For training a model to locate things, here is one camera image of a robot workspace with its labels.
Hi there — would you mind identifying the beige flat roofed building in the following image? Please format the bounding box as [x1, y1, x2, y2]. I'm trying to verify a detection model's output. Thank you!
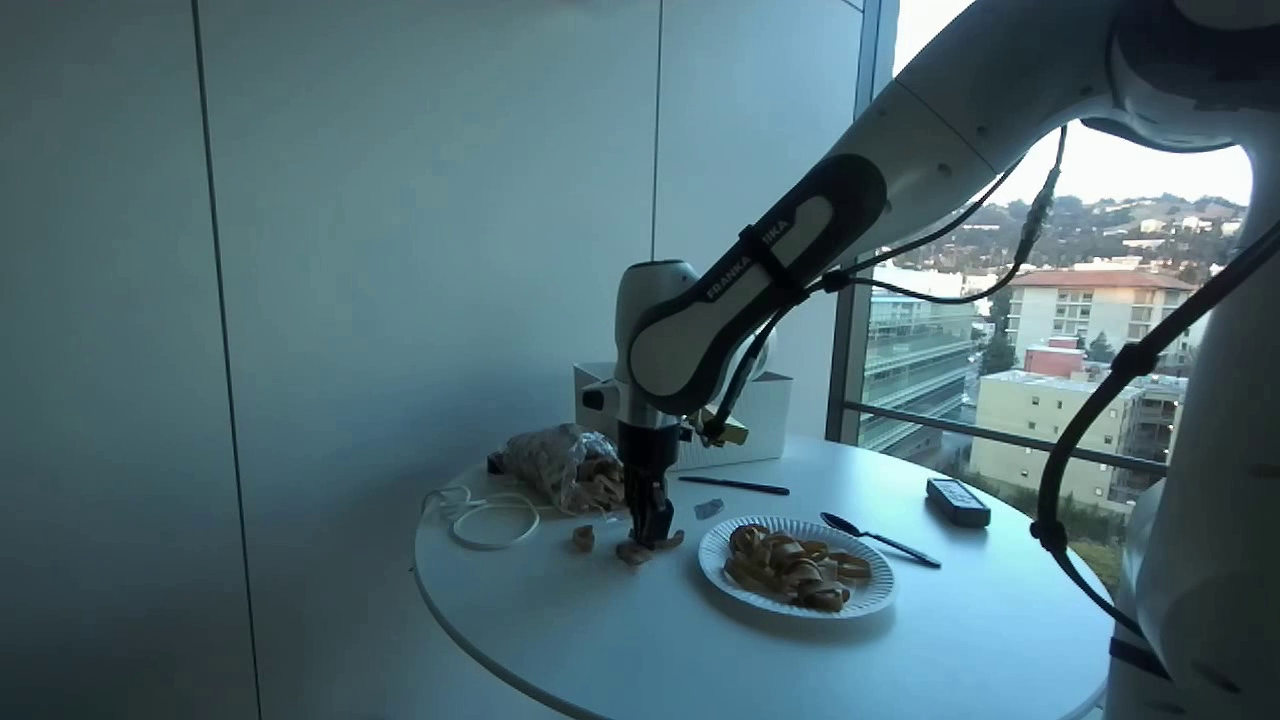
[968, 368, 1191, 513]

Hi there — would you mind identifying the tan rubber bands pile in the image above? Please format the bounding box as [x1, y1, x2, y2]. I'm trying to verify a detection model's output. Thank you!
[718, 520, 875, 617]

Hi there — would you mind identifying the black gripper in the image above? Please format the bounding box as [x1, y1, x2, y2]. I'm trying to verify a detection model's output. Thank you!
[616, 422, 683, 553]

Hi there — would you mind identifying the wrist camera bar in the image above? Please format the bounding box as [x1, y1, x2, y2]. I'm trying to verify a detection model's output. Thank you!
[692, 403, 754, 454]

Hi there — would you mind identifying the black whiteboard eraser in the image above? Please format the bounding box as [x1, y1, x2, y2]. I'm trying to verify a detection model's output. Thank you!
[922, 471, 996, 532]

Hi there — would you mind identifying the black plastic knife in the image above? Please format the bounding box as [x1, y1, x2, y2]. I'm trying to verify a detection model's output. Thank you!
[674, 471, 794, 502]

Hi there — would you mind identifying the red roofed building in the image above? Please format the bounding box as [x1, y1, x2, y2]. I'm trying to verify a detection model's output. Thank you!
[1004, 260, 1198, 373]

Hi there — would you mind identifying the grey window frame post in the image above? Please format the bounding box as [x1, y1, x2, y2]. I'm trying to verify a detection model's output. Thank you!
[820, 284, 875, 449]

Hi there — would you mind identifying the black plastic spoon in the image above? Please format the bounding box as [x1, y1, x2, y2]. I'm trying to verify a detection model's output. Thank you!
[815, 508, 945, 574]

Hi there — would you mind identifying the white paper plate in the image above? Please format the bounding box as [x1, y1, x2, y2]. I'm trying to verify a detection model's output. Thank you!
[696, 517, 899, 625]

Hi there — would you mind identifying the dark balcony railing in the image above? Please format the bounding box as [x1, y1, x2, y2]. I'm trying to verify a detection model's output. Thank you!
[858, 399, 1177, 478]

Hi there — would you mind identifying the white plastic bin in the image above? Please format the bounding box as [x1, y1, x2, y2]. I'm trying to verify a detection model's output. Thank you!
[573, 356, 798, 471]

